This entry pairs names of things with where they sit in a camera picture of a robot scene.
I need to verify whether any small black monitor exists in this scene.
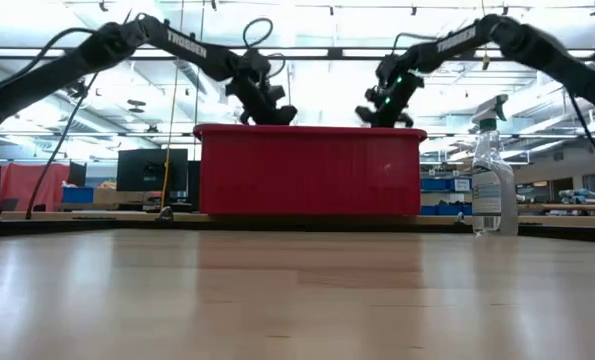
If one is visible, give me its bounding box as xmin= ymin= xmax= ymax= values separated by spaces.
xmin=67 ymin=160 xmax=88 ymax=189

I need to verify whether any cardboard box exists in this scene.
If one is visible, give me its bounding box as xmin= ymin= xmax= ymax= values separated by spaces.
xmin=92 ymin=187 xmax=148 ymax=206

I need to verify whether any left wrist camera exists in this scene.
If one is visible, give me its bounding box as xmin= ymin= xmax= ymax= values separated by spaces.
xmin=240 ymin=48 xmax=273 ymax=77

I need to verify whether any blue storage bin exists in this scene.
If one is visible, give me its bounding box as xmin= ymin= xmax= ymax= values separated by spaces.
xmin=420 ymin=203 xmax=473 ymax=217
xmin=61 ymin=187 xmax=96 ymax=205
xmin=420 ymin=177 xmax=473 ymax=193

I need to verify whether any black ceiling spotlight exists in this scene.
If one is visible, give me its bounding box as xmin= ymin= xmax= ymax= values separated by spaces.
xmin=66 ymin=80 xmax=91 ymax=100

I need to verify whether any pale blue lab equipment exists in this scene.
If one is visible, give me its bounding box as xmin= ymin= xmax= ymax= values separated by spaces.
xmin=558 ymin=188 xmax=595 ymax=205

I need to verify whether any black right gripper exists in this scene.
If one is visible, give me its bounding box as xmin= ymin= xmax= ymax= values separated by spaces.
xmin=354 ymin=71 xmax=426 ymax=129

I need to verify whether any arm cable loop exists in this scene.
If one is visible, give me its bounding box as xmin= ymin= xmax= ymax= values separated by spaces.
xmin=240 ymin=17 xmax=288 ymax=80
xmin=390 ymin=32 xmax=441 ymax=56

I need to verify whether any left arm cable loop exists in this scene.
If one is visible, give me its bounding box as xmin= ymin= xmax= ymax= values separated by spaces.
xmin=240 ymin=17 xmax=288 ymax=80

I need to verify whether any yellow pole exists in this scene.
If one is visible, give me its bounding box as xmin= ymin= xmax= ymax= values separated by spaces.
xmin=159 ymin=58 xmax=180 ymax=209

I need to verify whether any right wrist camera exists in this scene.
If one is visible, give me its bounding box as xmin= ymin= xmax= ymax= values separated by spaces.
xmin=375 ymin=53 xmax=403 ymax=85

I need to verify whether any right arm cable loop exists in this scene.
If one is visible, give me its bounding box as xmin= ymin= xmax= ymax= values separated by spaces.
xmin=390 ymin=32 xmax=441 ymax=56

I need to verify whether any long black cable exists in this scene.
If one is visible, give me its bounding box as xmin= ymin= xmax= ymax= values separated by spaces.
xmin=24 ymin=69 xmax=101 ymax=221

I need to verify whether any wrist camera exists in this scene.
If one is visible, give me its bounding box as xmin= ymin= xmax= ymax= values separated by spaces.
xmin=240 ymin=48 xmax=273 ymax=77
xmin=375 ymin=53 xmax=403 ymax=85

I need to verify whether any clear spray bottle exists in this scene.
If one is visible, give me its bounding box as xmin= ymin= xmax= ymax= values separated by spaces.
xmin=470 ymin=93 xmax=520 ymax=237

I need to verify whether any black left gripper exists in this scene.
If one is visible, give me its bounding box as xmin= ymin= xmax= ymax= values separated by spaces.
xmin=225 ymin=73 xmax=299 ymax=126

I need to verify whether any red plastic laundry bin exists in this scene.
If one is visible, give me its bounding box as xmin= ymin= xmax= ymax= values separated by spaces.
xmin=192 ymin=123 xmax=428 ymax=217

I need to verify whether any black aluminium table frame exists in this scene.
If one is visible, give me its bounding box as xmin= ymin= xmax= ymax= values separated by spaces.
xmin=0 ymin=218 xmax=595 ymax=245

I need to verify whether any black beam with lights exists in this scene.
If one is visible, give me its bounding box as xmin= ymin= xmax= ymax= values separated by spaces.
xmin=0 ymin=46 xmax=595 ymax=63

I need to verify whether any red fabric partition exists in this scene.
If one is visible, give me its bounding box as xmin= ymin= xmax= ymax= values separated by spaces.
xmin=0 ymin=162 xmax=72 ymax=213

